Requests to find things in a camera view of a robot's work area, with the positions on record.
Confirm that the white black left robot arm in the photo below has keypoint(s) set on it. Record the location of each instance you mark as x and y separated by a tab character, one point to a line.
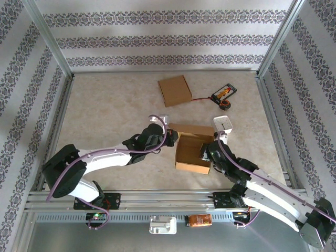
105	160

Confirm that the white square clock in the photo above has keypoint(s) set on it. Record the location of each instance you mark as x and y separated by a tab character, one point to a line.
223	124

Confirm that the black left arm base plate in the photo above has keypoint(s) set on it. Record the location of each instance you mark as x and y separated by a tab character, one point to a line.
114	200

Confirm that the black orange tape measure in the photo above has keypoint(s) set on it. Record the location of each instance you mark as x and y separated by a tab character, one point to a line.
225	105

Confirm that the grey metal shelf plate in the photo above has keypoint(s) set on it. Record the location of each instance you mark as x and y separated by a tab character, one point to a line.
105	239

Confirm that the white plastic holder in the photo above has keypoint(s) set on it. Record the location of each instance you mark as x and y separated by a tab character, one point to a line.
162	225

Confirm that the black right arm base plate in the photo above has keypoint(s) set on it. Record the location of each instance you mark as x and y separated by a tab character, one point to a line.
220	200

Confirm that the brown cardboard box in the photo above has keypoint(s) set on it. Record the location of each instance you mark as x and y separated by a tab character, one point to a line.
174	90
189	155

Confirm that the black battery with red-yellow label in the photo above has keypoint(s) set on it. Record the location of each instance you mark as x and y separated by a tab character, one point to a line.
225	91

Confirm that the aluminium mounting rail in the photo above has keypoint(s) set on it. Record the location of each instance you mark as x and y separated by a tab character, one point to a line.
168	198

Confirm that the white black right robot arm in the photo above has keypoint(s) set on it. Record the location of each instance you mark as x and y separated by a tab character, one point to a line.
273	202

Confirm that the aluminium frame post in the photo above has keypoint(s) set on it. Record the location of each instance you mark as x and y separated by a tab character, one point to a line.
44	34
281	34

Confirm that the aluminium table side rail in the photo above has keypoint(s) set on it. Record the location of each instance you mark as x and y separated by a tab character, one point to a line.
61	113
270	113

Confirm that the orange battery pack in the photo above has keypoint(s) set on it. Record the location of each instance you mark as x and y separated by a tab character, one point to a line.
198	220

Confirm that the controller board with green light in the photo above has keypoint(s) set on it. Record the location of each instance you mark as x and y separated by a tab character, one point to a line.
95	216

